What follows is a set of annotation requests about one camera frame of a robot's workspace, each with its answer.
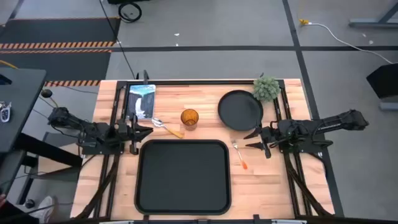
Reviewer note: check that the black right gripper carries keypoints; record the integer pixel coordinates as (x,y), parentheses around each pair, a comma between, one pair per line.
(266,146)

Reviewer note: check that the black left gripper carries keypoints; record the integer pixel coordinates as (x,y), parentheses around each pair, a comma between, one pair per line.
(134,146)

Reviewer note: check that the black round plate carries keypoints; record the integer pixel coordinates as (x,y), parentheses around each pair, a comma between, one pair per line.
(239,110)

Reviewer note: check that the amber ribbed glass cup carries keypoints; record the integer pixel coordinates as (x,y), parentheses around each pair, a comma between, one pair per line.
(189,117)

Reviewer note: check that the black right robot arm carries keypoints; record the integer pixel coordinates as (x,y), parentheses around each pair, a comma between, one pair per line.
(335,123)

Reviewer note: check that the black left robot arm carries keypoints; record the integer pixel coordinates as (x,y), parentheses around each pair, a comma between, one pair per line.
(93,130)

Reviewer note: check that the black plastic tray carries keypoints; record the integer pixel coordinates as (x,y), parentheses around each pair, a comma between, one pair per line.
(183,177)

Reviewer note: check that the blue white picture card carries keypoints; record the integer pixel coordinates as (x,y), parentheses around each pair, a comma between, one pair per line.
(141,101)

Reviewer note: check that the green artificial plant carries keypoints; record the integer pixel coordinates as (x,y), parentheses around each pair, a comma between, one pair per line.
(266,88)

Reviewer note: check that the black hazard-striped floor mat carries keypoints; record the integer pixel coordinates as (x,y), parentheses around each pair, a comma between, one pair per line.
(59,31)
(56,67)

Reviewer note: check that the black desk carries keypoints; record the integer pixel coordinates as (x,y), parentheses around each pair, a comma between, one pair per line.
(21,102)

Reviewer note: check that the person's foot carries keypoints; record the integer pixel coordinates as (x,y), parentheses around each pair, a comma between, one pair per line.
(43,210)

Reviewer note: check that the yellow plug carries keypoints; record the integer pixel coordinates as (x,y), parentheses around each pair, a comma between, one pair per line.
(304,21)

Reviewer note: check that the black caster wheel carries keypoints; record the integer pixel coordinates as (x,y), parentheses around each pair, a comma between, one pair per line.
(29,203)

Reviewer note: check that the grey metal table foot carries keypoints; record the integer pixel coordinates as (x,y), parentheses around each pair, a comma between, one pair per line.
(388,106)

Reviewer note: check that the car key fob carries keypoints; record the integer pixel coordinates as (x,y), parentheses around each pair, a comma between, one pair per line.
(5,114)

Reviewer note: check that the black box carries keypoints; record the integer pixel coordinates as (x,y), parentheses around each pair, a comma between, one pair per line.
(384,81)

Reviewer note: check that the grey metal table leg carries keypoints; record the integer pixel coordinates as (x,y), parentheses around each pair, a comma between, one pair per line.
(373,22)

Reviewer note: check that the black metal table frame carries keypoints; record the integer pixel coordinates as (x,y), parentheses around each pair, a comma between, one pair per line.
(202,82)

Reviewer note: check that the black desk leg frame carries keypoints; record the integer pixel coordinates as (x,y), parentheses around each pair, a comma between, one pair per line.
(46,152)

